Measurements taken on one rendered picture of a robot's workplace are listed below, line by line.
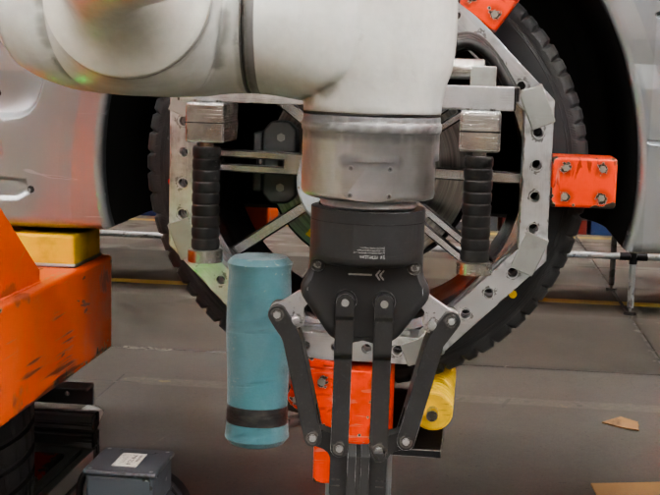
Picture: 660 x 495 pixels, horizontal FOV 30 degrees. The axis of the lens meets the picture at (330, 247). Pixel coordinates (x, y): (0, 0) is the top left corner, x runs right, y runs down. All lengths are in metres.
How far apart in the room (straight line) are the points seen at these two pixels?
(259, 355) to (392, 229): 0.90
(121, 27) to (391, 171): 0.19
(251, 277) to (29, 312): 0.31
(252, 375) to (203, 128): 0.35
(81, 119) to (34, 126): 0.07
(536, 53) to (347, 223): 1.06
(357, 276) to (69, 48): 0.23
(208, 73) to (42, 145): 1.18
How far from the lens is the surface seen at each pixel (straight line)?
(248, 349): 1.66
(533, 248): 1.74
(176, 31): 0.74
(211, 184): 1.55
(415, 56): 0.76
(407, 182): 0.77
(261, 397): 1.68
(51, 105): 1.93
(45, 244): 1.96
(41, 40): 0.79
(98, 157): 1.91
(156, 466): 1.80
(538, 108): 1.72
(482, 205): 1.51
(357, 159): 0.76
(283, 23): 0.76
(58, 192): 1.94
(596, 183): 1.74
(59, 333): 1.86
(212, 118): 1.54
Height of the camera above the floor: 0.99
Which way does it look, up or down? 8 degrees down
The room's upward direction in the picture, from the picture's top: 2 degrees clockwise
